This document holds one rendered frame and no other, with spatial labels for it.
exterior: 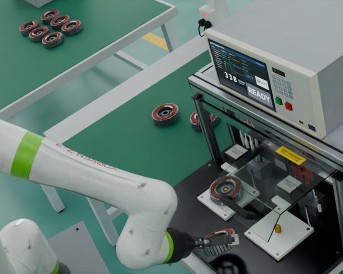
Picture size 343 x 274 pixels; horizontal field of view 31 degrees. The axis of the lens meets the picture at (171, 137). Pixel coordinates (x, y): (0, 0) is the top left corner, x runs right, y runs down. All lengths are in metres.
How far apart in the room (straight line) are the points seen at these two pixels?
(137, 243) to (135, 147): 0.96
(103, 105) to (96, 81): 1.70
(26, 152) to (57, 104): 2.89
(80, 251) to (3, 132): 0.64
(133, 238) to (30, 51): 2.08
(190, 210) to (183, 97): 0.69
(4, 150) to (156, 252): 0.44
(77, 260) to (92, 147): 0.67
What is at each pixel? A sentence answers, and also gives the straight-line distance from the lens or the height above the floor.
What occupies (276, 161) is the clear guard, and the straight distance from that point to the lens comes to 1.73.
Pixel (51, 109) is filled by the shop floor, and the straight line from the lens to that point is 4.37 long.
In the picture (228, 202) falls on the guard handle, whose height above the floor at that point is 1.06.
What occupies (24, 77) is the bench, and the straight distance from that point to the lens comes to 3.24.
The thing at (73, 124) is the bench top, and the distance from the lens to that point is 2.73.
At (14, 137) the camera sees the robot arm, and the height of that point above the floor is 1.43.
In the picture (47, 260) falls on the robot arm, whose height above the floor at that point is 0.96.
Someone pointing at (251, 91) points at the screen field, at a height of 1.17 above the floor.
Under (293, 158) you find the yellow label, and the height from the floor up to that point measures 1.07.
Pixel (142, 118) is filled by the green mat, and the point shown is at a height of 0.75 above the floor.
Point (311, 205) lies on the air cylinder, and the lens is 1.94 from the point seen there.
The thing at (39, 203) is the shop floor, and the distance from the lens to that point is 3.64.
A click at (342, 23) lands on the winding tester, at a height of 1.32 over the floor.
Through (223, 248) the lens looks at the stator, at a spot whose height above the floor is 0.86.
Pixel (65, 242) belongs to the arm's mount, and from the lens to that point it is 2.08.
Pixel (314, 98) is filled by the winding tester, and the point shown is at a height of 1.25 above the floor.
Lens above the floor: 2.22
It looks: 37 degrees down
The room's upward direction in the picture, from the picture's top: 20 degrees counter-clockwise
